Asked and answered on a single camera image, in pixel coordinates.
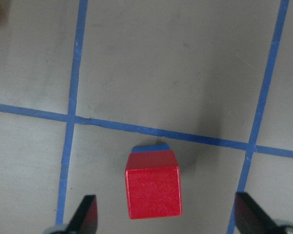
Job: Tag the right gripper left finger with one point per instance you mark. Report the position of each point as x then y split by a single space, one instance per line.
85 219

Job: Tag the red wooden block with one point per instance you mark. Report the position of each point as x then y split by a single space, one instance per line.
153 185

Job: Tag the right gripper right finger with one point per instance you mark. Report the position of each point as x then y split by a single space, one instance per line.
250 218

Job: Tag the blue wooden block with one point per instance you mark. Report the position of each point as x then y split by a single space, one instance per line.
150 148

